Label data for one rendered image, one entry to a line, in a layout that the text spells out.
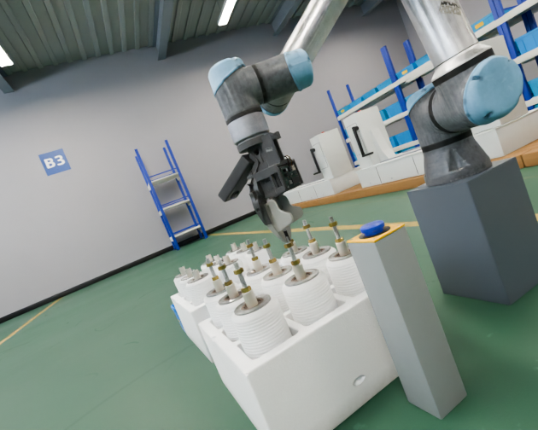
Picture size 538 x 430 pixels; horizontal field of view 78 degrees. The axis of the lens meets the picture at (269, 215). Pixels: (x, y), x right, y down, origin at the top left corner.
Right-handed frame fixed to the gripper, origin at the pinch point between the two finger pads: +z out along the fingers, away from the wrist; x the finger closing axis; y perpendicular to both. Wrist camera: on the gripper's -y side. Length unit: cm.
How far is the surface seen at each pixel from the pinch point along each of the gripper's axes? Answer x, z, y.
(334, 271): 5.8, 11.4, 4.9
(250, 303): -11.2, 8.6, -4.6
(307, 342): -10.2, 17.8, 3.7
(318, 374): -10.4, 24.1, 3.6
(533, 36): 480, -58, 93
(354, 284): 5.8, 14.9, 8.3
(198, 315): 8, 19, -48
